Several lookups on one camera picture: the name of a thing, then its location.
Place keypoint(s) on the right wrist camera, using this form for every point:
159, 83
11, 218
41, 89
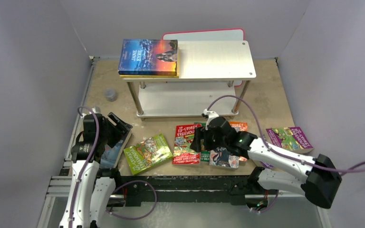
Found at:
209, 116

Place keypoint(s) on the small clear plastic cup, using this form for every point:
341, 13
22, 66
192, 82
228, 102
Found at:
110, 94

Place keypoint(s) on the white two-tier metal shelf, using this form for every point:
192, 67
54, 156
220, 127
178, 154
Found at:
207, 70

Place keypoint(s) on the yellow book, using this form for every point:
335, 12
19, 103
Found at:
148, 62

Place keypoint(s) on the Nineteen Eighty-Four blue book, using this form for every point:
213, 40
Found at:
111, 156

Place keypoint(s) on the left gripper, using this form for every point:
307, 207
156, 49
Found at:
119, 133

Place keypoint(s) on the purple Treehouse book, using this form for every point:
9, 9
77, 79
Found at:
289, 138

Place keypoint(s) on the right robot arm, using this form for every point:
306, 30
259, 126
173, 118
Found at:
315, 178

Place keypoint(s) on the black aluminium base frame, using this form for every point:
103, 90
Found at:
236, 190

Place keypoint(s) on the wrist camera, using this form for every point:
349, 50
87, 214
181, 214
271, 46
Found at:
95, 109
209, 116

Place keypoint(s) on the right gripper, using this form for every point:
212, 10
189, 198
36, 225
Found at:
203, 139

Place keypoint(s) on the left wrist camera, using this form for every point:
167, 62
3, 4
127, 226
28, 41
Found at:
95, 109

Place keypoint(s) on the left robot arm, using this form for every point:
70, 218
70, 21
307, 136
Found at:
91, 185

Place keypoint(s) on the green 65-Storey Treehouse book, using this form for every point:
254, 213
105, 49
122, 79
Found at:
147, 154

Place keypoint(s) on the orange Treehouse book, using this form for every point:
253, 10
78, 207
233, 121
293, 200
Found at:
240, 126

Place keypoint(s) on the red 13-Storey Treehouse book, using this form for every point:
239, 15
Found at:
182, 153

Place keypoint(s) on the Jane Eyre book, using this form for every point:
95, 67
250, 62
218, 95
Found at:
158, 44

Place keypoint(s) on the dark green Treehouse book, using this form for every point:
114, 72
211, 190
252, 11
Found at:
205, 155

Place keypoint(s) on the Little Women book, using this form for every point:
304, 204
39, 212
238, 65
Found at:
222, 158

